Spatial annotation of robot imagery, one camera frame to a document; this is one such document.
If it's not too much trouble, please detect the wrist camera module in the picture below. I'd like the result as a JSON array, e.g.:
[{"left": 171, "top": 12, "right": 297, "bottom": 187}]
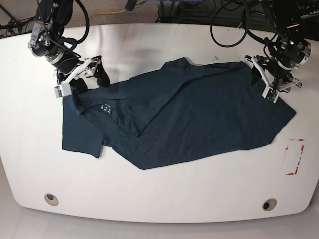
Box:
[
  {"left": 262, "top": 87, "right": 280, "bottom": 104},
  {"left": 54, "top": 83, "right": 72, "bottom": 98}
]

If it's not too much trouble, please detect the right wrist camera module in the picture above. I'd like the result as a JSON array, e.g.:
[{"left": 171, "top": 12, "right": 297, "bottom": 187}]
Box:
[{"left": 54, "top": 83, "right": 72, "bottom": 98}]

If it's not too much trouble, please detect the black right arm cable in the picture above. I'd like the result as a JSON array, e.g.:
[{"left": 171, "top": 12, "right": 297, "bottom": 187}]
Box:
[{"left": 59, "top": 0, "right": 90, "bottom": 47}]

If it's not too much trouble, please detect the dark teal T-shirt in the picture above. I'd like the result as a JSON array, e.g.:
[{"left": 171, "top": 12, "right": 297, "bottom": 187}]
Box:
[{"left": 62, "top": 58, "right": 296, "bottom": 170}]

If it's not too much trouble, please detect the table cable grommet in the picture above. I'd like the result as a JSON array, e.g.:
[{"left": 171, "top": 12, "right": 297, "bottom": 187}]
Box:
[
  {"left": 44, "top": 193, "right": 59, "bottom": 206},
  {"left": 262, "top": 198, "right": 277, "bottom": 211}
]

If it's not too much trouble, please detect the white power strip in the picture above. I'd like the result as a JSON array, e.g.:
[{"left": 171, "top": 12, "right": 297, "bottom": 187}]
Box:
[{"left": 300, "top": 2, "right": 319, "bottom": 19}]

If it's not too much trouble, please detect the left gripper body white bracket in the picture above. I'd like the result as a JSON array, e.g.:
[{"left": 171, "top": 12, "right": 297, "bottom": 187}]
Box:
[{"left": 245, "top": 55, "right": 302, "bottom": 93}]

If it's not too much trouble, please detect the right table cable grommet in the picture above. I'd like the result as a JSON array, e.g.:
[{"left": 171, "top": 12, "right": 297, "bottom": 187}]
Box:
[{"left": 262, "top": 198, "right": 277, "bottom": 211}]

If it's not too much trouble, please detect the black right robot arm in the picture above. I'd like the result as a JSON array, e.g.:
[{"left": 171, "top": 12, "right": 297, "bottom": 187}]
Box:
[{"left": 28, "top": 0, "right": 110, "bottom": 98}]

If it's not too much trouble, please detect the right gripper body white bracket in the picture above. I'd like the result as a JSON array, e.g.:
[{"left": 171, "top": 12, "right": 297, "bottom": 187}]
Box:
[{"left": 53, "top": 56, "right": 102, "bottom": 87}]

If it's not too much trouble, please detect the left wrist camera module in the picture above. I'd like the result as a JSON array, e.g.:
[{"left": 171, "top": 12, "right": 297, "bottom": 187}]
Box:
[{"left": 262, "top": 87, "right": 280, "bottom": 104}]

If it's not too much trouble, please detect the yellow cable on floor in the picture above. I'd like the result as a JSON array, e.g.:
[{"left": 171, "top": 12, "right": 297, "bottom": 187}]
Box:
[{"left": 80, "top": 7, "right": 128, "bottom": 26}]

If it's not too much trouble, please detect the left table cable grommet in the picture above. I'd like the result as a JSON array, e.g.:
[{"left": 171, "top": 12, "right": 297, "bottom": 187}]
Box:
[{"left": 44, "top": 193, "right": 59, "bottom": 206}]

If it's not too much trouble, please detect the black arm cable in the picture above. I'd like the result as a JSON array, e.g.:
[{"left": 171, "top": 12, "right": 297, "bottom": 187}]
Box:
[
  {"left": 59, "top": 0, "right": 90, "bottom": 47},
  {"left": 210, "top": 4, "right": 270, "bottom": 48}
]

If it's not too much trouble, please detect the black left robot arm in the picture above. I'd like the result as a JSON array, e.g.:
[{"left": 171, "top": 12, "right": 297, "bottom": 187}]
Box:
[{"left": 242, "top": 0, "right": 311, "bottom": 95}]

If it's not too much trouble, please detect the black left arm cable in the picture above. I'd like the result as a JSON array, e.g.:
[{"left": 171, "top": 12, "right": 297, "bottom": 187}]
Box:
[{"left": 210, "top": 4, "right": 270, "bottom": 48}]

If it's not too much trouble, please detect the red tape rectangle marking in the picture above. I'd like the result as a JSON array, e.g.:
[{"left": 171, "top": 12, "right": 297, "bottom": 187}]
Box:
[{"left": 283, "top": 138, "right": 305, "bottom": 175}]

